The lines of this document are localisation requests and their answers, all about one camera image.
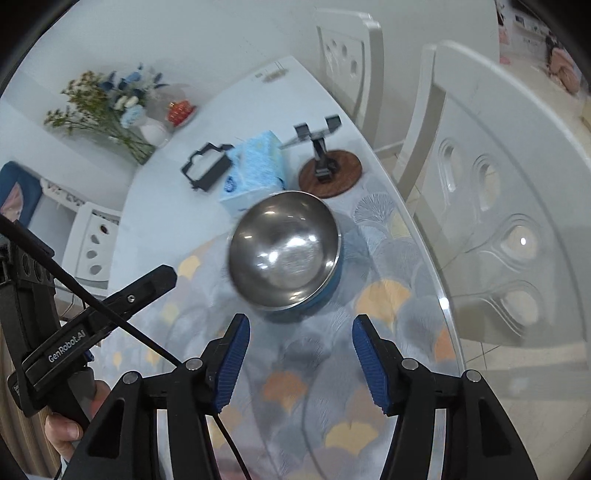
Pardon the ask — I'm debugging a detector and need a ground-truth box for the black plastic frame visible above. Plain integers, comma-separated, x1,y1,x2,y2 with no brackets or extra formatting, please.
181,143,234,191

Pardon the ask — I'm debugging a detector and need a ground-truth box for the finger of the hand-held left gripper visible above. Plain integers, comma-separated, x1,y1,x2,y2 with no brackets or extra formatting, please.
85,264,178,326

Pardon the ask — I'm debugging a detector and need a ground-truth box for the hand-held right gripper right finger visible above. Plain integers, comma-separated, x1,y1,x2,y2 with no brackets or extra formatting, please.
352,314,539,480

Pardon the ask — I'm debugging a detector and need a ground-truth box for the blue tissue box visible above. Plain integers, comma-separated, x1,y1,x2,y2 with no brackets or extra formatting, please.
218,130,287,217

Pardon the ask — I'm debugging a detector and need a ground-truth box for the blue cloth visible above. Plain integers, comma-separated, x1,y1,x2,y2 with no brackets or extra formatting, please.
0,161,44,222

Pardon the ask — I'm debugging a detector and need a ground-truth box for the pink plush toy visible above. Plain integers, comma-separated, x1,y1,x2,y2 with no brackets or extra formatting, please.
546,34,588,96

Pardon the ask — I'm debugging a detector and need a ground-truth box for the black phone stand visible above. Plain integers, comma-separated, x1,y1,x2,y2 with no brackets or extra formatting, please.
281,113,343,184

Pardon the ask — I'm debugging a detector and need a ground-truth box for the leaf patterned table mat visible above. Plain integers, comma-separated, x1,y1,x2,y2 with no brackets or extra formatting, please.
55,178,462,480

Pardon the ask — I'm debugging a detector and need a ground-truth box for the person's left hand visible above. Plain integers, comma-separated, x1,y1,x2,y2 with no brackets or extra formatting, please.
45,385,112,462

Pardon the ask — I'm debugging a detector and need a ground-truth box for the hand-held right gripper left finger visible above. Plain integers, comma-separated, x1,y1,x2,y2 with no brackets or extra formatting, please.
62,313,252,480

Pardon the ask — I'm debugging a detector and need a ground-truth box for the black cable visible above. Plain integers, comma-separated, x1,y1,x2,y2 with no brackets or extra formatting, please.
0,215,252,480

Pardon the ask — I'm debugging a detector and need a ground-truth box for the red ornament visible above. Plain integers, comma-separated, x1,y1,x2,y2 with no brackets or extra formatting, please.
166,100,198,127

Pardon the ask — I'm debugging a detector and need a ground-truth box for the white dining chair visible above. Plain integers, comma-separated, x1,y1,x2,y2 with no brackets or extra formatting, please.
62,202,122,289
314,9,385,153
392,41,591,370

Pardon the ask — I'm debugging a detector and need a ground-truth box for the white vase with blue flowers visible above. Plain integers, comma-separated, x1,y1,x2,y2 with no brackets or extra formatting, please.
99,65,172,148

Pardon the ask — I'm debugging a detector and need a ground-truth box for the blue steel bowl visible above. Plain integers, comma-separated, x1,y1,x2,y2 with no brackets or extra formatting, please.
228,191,343,324

